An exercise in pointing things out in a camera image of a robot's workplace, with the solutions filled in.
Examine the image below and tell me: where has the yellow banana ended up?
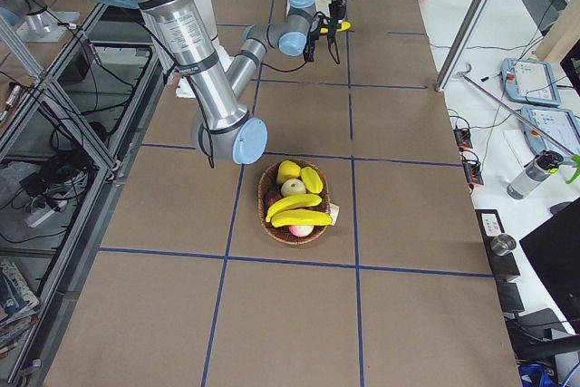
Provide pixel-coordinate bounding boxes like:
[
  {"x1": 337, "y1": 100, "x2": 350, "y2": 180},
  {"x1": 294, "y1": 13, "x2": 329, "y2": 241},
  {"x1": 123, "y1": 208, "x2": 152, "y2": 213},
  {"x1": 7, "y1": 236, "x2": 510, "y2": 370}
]
[
  {"x1": 319, "y1": 20, "x2": 352, "y2": 34},
  {"x1": 266, "y1": 194, "x2": 323, "y2": 222},
  {"x1": 271, "y1": 208, "x2": 333, "y2": 227}
]

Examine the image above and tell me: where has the white basket tag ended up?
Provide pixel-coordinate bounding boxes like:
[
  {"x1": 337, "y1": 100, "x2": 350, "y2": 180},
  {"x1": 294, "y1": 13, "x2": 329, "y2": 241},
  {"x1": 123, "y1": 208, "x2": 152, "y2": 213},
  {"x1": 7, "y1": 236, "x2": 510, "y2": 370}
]
[{"x1": 328, "y1": 203, "x2": 340, "y2": 226}]

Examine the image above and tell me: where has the white bear tray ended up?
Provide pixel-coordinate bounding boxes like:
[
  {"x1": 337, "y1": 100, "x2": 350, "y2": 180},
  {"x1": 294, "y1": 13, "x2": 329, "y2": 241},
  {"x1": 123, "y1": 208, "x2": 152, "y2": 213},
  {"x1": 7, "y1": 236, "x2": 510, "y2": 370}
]
[{"x1": 284, "y1": 0, "x2": 340, "y2": 28}]

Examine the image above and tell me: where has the yellow mango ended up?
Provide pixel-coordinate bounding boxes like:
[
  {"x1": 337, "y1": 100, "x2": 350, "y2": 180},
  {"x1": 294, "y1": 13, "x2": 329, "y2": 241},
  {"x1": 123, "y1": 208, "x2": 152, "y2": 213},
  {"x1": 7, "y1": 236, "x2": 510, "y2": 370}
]
[{"x1": 276, "y1": 160, "x2": 301, "y2": 185}]

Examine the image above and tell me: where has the yellow star fruit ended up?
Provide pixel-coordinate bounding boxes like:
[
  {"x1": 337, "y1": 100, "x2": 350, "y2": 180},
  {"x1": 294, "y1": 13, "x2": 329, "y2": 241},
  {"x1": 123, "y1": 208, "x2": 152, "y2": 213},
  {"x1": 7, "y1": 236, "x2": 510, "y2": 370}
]
[{"x1": 300, "y1": 166, "x2": 324, "y2": 194}]

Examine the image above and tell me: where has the pale apple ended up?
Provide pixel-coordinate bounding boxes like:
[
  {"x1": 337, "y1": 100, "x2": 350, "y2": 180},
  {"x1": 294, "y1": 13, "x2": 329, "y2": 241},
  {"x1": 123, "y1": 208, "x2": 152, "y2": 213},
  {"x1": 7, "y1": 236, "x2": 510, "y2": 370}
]
[{"x1": 280, "y1": 179, "x2": 306, "y2": 197}]

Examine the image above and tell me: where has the dark red apple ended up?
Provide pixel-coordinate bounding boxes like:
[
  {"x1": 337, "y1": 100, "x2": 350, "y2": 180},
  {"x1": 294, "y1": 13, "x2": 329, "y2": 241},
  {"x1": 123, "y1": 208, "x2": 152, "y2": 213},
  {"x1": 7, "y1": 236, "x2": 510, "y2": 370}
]
[{"x1": 264, "y1": 189, "x2": 282, "y2": 209}]

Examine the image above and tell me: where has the upper blue teach pendant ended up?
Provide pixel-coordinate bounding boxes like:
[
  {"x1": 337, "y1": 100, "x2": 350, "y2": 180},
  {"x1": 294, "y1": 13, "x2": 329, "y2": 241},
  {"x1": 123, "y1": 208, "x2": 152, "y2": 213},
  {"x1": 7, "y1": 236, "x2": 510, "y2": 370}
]
[{"x1": 500, "y1": 58, "x2": 561, "y2": 107}]

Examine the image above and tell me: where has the blue teach pendant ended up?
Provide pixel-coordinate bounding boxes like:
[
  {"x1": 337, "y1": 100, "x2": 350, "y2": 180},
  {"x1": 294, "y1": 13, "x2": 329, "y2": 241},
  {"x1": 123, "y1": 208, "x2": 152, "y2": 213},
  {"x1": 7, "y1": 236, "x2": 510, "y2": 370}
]
[
  {"x1": 520, "y1": 105, "x2": 579, "y2": 161},
  {"x1": 500, "y1": 58, "x2": 561, "y2": 107}
]

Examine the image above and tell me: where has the orange circuit board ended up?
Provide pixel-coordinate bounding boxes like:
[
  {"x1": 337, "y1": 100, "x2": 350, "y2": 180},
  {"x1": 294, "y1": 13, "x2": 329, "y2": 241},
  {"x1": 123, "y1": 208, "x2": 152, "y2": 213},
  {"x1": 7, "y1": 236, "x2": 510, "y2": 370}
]
[{"x1": 453, "y1": 127, "x2": 484, "y2": 190}]

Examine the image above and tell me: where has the pink peach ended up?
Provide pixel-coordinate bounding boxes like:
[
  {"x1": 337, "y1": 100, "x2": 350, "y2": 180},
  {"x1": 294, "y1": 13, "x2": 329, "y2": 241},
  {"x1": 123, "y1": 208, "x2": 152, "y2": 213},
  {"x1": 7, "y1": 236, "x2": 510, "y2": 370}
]
[{"x1": 288, "y1": 225, "x2": 314, "y2": 238}]

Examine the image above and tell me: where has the lower blue teach pendant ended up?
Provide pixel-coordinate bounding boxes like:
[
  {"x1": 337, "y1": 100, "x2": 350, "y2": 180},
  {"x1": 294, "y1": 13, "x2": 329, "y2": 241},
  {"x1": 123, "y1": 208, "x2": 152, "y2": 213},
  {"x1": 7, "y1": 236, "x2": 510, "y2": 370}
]
[{"x1": 520, "y1": 105, "x2": 579, "y2": 161}]

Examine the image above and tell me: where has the reacher grabber stick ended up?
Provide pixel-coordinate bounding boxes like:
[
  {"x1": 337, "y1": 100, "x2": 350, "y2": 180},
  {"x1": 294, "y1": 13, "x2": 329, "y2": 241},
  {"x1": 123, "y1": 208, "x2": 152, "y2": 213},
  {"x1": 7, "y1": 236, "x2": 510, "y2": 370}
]
[{"x1": 456, "y1": 63, "x2": 579, "y2": 184}]

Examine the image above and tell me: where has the steel cup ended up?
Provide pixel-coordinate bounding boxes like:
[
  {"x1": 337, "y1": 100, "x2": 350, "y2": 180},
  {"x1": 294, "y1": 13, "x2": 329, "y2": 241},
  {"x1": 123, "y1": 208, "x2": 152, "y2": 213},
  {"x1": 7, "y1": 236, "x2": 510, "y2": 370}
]
[{"x1": 489, "y1": 233, "x2": 517, "y2": 256}]

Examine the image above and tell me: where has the black monitor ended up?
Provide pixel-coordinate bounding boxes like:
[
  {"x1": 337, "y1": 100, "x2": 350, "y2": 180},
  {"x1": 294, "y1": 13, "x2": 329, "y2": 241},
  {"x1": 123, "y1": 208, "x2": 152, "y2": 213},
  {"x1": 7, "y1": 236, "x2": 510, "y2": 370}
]
[{"x1": 520, "y1": 199, "x2": 579, "y2": 332}]

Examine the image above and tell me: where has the stack of magazines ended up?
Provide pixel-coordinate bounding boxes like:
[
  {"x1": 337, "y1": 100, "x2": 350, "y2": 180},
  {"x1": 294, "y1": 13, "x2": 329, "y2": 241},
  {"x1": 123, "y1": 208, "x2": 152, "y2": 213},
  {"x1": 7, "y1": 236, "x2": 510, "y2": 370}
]
[{"x1": 1, "y1": 258, "x2": 41, "y2": 358}]

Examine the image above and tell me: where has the aluminium frame post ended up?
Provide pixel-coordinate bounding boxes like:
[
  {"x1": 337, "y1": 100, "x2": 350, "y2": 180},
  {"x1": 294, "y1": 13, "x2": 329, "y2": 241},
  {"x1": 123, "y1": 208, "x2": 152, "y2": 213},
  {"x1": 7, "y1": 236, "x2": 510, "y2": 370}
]
[{"x1": 435, "y1": 0, "x2": 490, "y2": 92}]

